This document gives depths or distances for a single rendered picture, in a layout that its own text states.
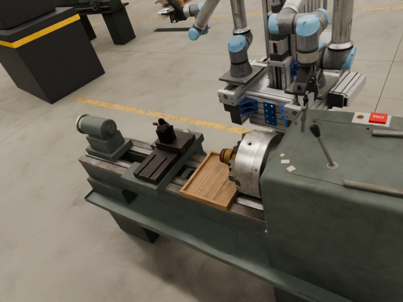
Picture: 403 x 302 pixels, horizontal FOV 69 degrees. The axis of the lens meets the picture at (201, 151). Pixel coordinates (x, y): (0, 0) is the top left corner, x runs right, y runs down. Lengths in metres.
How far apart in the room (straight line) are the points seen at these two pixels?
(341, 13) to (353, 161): 0.72
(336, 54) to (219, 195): 0.92
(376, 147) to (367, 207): 0.27
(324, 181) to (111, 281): 1.97
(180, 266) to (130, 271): 0.42
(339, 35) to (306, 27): 0.52
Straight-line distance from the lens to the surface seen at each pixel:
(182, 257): 2.50
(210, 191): 1.63
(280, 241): 1.46
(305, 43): 1.15
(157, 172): 1.73
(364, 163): 1.20
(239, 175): 1.32
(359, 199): 1.09
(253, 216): 1.51
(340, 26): 1.62
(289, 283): 1.69
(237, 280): 2.32
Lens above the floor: 2.08
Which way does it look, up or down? 39 degrees down
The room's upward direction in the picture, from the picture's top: 17 degrees counter-clockwise
